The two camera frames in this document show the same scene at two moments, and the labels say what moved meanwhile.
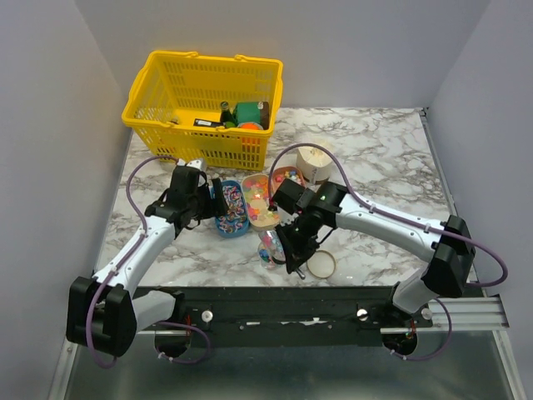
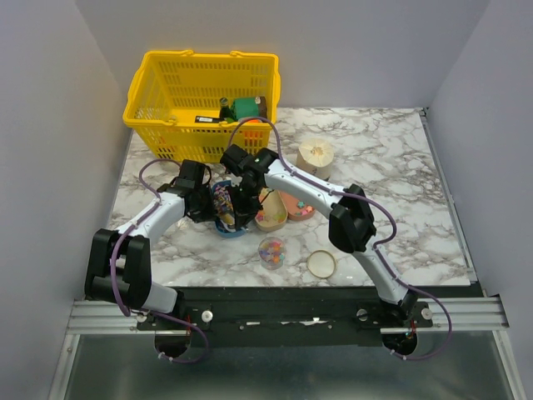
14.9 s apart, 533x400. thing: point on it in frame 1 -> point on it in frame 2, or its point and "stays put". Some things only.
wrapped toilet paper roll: [314, 163] stays put
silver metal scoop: [301, 274] -> [229, 220]
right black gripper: [295, 254] -> [244, 212]
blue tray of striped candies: [235, 222] stays put
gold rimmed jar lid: [321, 264] stays put
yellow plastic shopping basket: [169, 90] stays put
